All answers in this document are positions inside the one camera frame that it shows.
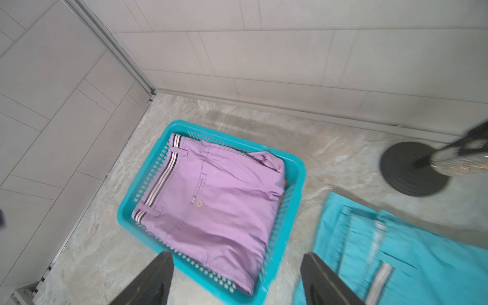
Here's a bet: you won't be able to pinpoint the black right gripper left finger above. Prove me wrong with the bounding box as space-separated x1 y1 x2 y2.
109 251 174 305

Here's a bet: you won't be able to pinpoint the teal plastic laundry basket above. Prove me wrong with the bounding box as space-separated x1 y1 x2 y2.
117 120 306 304

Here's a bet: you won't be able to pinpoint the teal pants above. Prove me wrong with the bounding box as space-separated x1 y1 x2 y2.
312 193 487 304

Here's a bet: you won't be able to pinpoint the glitter microphone on black stand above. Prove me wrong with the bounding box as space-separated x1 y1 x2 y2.
379 122 487 198

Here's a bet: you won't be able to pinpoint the purple pants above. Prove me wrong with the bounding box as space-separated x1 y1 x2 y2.
132 133 286 295

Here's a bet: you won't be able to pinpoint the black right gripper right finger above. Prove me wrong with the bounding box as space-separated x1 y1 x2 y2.
300 252 365 305

